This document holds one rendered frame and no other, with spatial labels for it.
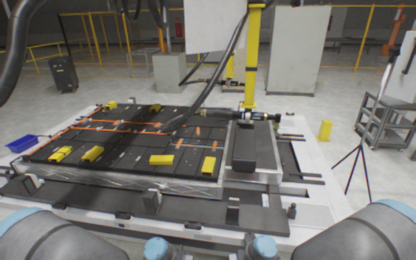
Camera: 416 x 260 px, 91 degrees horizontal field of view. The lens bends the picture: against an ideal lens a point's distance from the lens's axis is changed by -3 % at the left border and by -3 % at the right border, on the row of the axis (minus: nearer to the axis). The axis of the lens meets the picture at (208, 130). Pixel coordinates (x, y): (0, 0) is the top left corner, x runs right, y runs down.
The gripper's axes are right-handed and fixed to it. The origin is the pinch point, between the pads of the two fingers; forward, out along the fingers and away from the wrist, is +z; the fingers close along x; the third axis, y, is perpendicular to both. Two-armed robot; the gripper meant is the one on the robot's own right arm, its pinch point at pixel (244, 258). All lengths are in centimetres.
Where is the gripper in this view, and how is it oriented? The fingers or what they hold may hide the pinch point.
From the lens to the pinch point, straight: 131.8
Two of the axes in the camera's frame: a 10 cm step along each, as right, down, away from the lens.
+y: 1.2, 7.8, -6.1
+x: 9.8, 0.0, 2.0
